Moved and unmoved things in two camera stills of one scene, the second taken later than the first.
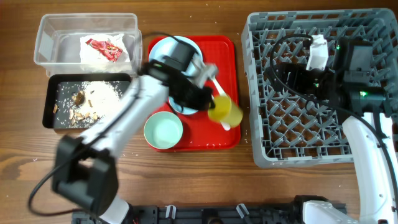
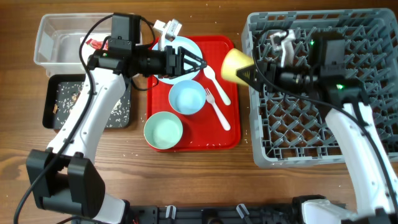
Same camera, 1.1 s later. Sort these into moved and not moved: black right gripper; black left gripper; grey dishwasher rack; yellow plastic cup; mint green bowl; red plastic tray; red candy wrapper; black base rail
Moved: yellow plastic cup; black left gripper; black right gripper
Not moved: mint green bowl; black base rail; red candy wrapper; grey dishwasher rack; red plastic tray
